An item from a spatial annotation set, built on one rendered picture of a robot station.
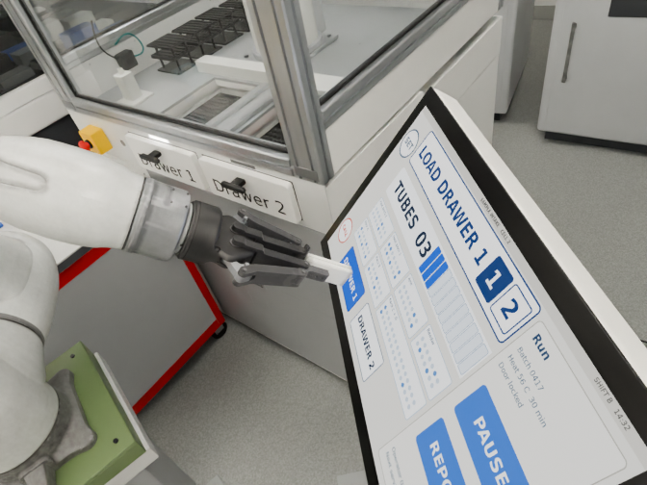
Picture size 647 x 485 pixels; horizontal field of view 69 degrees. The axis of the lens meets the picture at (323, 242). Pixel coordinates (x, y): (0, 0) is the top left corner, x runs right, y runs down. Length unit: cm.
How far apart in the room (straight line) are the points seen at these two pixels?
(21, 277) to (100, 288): 59
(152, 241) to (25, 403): 40
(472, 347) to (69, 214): 42
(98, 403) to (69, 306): 57
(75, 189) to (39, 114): 154
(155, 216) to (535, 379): 41
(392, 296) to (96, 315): 111
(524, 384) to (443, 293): 13
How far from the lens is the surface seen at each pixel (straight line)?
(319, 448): 166
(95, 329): 157
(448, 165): 57
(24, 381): 87
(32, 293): 94
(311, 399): 173
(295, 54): 82
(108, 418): 94
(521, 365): 43
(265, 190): 106
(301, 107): 86
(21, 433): 88
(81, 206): 54
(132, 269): 154
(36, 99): 206
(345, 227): 73
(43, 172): 55
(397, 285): 58
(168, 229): 55
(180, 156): 126
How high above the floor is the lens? 151
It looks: 43 degrees down
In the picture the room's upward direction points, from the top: 14 degrees counter-clockwise
